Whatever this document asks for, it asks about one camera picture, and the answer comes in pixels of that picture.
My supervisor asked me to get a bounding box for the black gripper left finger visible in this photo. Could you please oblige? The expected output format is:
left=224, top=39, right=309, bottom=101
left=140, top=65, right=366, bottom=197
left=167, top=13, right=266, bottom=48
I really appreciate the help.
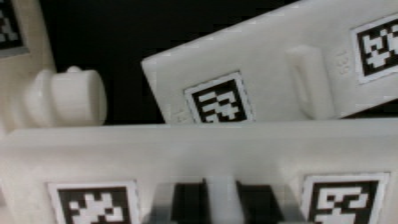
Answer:
left=147, top=181, right=209, bottom=224

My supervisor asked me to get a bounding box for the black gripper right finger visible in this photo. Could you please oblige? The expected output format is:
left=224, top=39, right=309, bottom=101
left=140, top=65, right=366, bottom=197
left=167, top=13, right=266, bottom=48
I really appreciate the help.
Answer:
left=236, top=182, right=302, bottom=224

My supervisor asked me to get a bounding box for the white cabinet body box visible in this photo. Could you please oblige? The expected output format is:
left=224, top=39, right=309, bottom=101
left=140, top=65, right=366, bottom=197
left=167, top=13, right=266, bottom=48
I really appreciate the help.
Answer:
left=0, top=0, right=106, bottom=138

